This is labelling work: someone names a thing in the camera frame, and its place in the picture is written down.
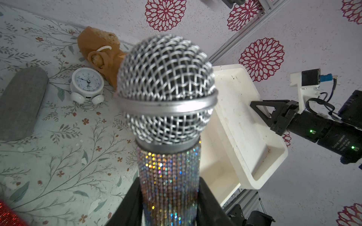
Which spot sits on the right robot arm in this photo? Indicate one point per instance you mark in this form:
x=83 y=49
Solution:
x=351 y=110

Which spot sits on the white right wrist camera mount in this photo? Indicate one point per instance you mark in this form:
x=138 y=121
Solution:
x=308 y=85

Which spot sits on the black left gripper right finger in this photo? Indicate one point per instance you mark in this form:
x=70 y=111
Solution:
x=209 y=212

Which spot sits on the white top drawer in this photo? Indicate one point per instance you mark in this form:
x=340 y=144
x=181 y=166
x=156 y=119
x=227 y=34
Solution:
x=216 y=167

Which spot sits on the brown teddy bear plush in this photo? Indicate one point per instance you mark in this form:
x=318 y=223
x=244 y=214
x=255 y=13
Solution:
x=102 y=50

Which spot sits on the red glitter microphone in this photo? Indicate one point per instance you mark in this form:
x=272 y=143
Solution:
x=8 y=218

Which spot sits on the rainbow rhinestone microphone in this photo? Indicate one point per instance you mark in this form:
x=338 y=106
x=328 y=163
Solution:
x=166 y=92

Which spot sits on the aluminium corner frame post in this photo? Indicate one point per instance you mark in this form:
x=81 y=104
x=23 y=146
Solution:
x=245 y=18

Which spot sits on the grey pencil case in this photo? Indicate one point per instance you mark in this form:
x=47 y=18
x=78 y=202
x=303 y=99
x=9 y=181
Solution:
x=21 y=102

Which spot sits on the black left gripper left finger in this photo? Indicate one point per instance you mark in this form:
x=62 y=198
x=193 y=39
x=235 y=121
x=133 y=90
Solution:
x=129 y=212

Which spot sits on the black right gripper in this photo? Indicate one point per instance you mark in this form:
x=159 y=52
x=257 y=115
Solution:
x=340 y=136

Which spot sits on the small white alarm clock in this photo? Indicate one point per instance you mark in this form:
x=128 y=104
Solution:
x=86 y=87

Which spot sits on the white plastic drawer cabinet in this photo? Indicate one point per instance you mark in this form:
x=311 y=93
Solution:
x=254 y=150

